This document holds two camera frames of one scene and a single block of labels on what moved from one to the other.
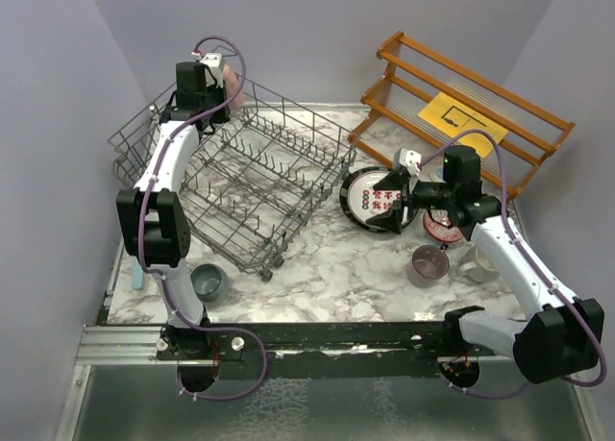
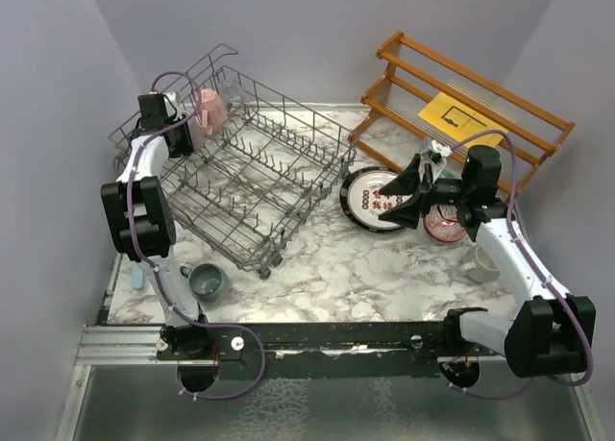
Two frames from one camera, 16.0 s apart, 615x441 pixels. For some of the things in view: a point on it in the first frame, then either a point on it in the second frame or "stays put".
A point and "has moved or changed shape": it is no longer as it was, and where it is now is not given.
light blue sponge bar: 137,276 stays put
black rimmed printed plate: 361,201 stays put
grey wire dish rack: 254,182 stays put
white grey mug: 477,264 stays put
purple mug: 428,264 has moved or changed shape
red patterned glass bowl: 437,224 stays put
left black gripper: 220,114 → 185,145
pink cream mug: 233,85 has moved or changed shape
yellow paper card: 455,118 stays put
